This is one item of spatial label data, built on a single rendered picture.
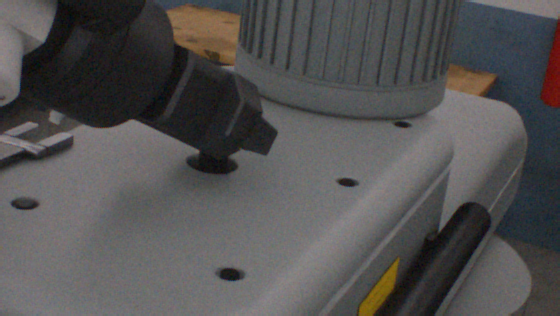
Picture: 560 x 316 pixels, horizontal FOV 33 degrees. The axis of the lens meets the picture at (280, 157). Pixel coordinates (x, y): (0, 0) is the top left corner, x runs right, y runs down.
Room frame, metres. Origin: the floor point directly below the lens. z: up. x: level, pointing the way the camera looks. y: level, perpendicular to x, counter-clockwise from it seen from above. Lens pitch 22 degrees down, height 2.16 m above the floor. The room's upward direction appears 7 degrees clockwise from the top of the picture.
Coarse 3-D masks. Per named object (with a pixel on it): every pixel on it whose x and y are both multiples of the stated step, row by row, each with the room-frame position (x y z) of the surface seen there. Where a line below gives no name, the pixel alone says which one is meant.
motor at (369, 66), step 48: (288, 0) 0.79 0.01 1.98; (336, 0) 0.77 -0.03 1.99; (384, 0) 0.77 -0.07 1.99; (432, 0) 0.80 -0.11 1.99; (240, 48) 0.85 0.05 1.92; (288, 48) 0.78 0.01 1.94; (336, 48) 0.77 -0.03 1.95; (384, 48) 0.77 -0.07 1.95; (432, 48) 0.80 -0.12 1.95; (288, 96) 0.78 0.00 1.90; (336, 96) 0.77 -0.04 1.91; (384, 96) 0.77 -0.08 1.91; (432, 96) 0.81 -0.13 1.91
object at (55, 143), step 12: (12, 132) 0.63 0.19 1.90; (24, 132) 0.63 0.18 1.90; (36, 132) 0.64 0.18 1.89; (60, 132) 0.64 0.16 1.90; (0, 144) 0.60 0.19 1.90; (12, 144) 0.61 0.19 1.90; (24, 144) 0.61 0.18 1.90; (36, 144) 0.61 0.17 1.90; (48, 144) 0.61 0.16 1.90; (60, 144) 0.62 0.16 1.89; (0, 156) 0.58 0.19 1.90; (12, 156) 0.59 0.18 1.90; (36, 156) 0.60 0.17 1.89
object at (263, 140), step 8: (264, 120) 0.62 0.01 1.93; (264, 128) 0.62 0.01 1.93; (272, 128) 0.63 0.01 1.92; (256, 136) 0.62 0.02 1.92; (264, 136) 0.62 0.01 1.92; (272, 136) 0.63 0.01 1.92; (256, 144) 0.62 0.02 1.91; (264, 144) 0.62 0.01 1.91; (272, 144) 0.63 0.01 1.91; (256, 152) 0.62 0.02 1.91; (264, 152) 0.63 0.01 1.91
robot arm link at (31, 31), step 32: (0, 0) 0.45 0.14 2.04; (32, 0) 0.47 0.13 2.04; (64, 0) 0.47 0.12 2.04; (96, 0) 0.47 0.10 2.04; (128, 0) 0.48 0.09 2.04; (0, 32) 0.44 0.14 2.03; (32, 32) 0.46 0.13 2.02; (64, 32) 0.49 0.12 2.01; (96, 32) 0.49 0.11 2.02; (0, 64) 0.43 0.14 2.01; (32, 64) 0.49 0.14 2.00; (64, 64) 0.48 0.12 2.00; (96, 64) 0.49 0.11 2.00; (0, 96) 0.45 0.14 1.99; (32, 96) 0.49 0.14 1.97; (64, 96) 0.50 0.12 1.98
